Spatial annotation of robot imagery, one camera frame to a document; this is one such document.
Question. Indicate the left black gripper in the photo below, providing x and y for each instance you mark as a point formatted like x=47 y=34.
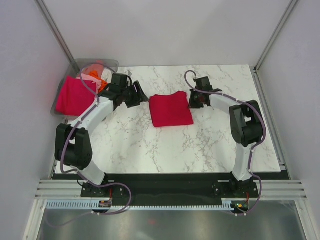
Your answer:
x=135 y=102

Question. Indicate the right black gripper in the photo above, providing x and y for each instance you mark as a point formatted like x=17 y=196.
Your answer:
x=193 y=105

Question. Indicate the red t shirt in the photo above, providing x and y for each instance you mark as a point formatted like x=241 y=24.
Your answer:
x=170 y=110

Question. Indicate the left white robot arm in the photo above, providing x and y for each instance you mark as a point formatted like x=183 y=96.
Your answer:
x=73 y=148

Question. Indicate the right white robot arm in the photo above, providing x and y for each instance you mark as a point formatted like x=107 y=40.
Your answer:
x=247 y=126

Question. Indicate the white t shirt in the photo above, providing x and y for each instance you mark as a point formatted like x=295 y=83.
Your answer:
x=106 y=74

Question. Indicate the light pink t shirt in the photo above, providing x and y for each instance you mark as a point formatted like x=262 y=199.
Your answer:
x=86 y=77

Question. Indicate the salmon pink t shirt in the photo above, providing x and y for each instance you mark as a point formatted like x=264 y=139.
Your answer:
x=94 y=67

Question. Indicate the orange t shirt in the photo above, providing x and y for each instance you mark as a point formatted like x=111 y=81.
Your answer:
x=102 y=83

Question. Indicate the clear plastic bin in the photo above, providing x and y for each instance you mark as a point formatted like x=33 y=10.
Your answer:
x=75 y=70

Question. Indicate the folded magenta t shirt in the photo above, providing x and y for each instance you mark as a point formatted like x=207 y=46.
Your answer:
x=74 y=98

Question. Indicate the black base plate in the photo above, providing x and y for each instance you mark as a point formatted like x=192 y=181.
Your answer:
x=171 y=188

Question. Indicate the white slotted cable duct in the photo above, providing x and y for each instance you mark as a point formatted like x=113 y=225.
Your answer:
x=101 y=205

